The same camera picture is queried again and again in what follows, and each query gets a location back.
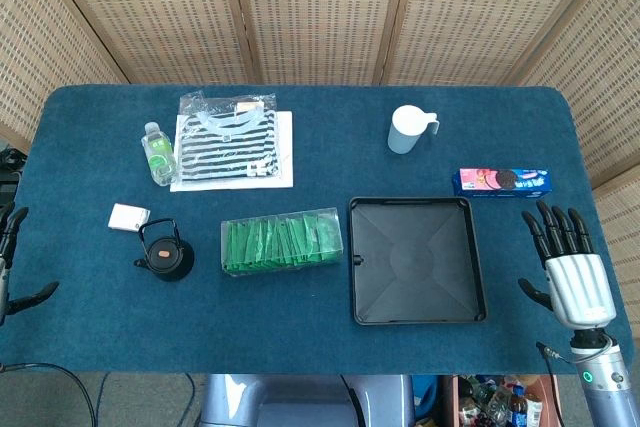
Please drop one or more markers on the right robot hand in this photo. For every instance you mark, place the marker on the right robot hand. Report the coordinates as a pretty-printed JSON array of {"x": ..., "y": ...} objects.
[{"x": 580, "y": 287}]

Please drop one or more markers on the clear box of green packets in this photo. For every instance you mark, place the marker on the clear box of green packets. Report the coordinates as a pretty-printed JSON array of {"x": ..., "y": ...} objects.
[{"x": 235, "y": 272}]

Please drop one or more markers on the clear green-label water bottle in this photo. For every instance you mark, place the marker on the clear green-label water bottle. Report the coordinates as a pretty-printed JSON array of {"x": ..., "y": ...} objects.
[{"x": 159, "y": 157}]

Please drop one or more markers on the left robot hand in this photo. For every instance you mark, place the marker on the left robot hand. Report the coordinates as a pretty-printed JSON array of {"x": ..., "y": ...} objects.
[{"x": 12, "y": 227}]

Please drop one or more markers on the box of snack packets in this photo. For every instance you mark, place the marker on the box of snack packets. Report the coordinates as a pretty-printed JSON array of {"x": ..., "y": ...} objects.
[{"x": 500, "y": 402}]

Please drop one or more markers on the small white box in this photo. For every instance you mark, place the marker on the small white box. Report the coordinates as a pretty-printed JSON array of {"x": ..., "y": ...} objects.
[{"x": 127, "y": 218}]

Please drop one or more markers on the woven rattan screen panel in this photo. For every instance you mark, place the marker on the woven rattan screen panel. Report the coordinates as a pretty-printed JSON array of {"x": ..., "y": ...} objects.
[
  {"x": 490, "y": 12},
  {"x": 40, "y": 47},
  {"x": 600, "y": 72},
  {"x": 320, "y": 12},
  {"x": 160, "y": 12}
]

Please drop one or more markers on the green tea bag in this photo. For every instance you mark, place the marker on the green tea bag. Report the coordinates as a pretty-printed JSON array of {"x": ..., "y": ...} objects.
[
  {"x": 295, "y": 239},
  {"x": 230, "y": 247},
  {"x": 250, "y": 244},
  {"x": 272, "y": 242}
]

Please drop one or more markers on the black square plastic tray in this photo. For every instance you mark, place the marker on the black square plastic tray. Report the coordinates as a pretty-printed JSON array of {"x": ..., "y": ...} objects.
[{"x": 415, "y": 262}]

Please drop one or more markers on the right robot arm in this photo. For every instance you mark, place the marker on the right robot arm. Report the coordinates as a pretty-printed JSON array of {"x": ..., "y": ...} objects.
[{"x": 607, "y": 387}]

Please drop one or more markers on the blue cookie box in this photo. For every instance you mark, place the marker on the blue cookie box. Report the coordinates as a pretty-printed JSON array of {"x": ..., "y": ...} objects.
[{"x": 505, "y": 183}]

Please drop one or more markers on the blue carpet table mat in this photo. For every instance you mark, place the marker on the blue carpet table mat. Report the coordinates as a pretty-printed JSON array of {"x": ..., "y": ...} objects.
[{"x": 300, "y": 337}]

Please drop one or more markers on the black equipment beside table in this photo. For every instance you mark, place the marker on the black equipment beside table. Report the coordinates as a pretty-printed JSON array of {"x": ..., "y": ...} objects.
[{"x": 9, "y": 167}]

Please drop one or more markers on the blue-grey robot torso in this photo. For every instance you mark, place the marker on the blue-grey robot torso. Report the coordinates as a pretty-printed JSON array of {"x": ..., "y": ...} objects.
[{"x": 300, "y": 402}]

